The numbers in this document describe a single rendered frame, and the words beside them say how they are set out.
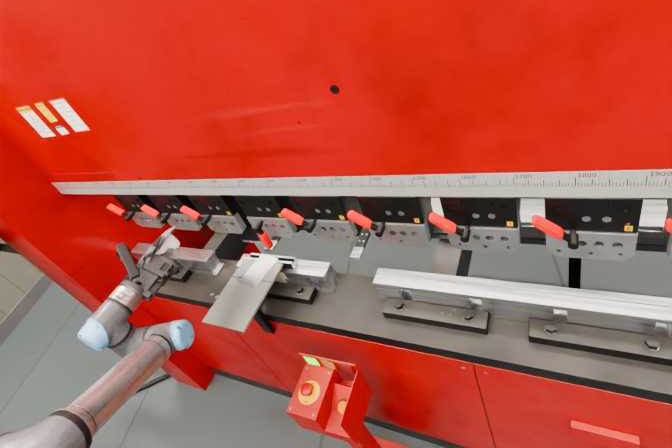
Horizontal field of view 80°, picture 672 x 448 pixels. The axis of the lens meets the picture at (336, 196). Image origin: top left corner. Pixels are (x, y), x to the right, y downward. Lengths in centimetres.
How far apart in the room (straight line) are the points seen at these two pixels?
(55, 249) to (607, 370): 190
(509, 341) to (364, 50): 83
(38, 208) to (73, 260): 26
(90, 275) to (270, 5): 156
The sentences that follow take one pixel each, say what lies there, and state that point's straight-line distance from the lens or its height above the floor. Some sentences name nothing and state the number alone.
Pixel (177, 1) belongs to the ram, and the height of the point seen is 185.
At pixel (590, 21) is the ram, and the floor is 166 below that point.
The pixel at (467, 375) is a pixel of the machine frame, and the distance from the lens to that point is 130.
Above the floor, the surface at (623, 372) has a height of 88.
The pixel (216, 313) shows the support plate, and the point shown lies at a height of 100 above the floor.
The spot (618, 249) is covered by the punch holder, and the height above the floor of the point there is 121.
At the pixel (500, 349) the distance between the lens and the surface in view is 118.
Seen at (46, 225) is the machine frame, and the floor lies 129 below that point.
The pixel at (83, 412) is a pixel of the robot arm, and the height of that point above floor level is 134.
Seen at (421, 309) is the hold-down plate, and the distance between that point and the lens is 123.
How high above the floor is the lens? 192
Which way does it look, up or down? 36 degrees down
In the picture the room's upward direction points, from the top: 25 degrees counter-clockwise
